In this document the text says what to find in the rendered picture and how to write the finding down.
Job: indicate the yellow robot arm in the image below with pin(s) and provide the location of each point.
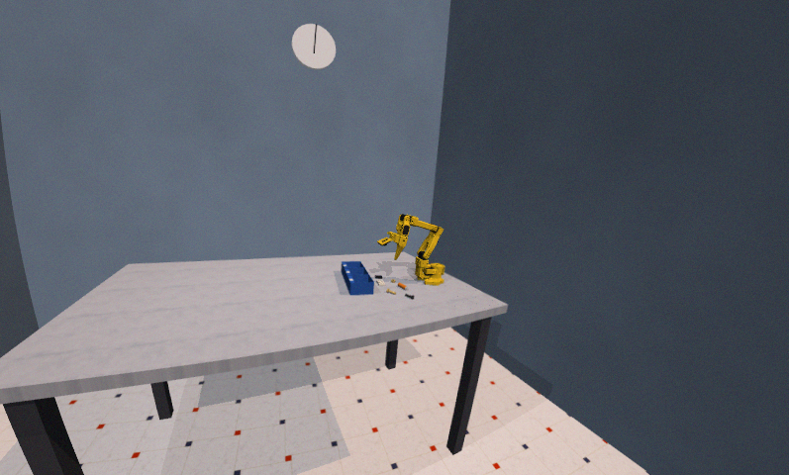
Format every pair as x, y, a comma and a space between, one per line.
425, 250

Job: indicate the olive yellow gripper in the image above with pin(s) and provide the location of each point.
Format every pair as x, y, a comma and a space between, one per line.
399, 239

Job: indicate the blue rack of bins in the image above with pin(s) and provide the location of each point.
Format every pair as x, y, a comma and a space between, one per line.
357, 278

